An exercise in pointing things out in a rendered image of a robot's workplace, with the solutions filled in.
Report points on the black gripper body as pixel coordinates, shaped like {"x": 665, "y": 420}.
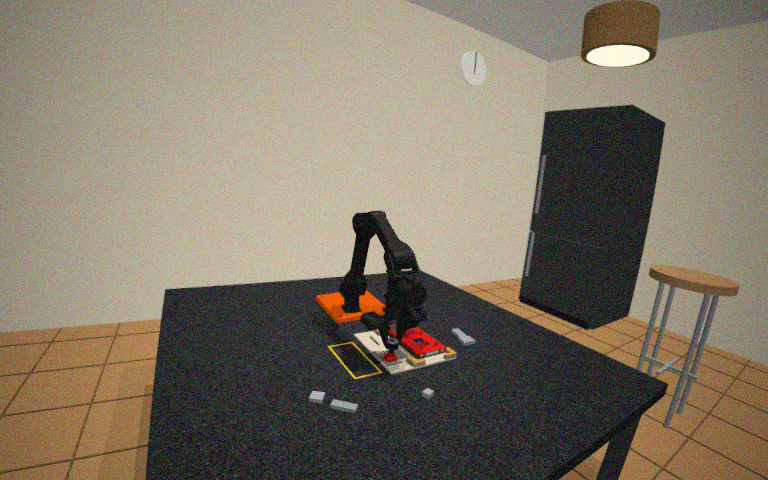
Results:
{"x": 372, "y": 320}

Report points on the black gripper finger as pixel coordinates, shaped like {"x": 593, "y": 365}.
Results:
{"x": 384, "y": 334}
{"x": 400, "y": 332}

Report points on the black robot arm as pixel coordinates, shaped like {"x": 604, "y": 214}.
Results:
{"x": 397, "y": 256}

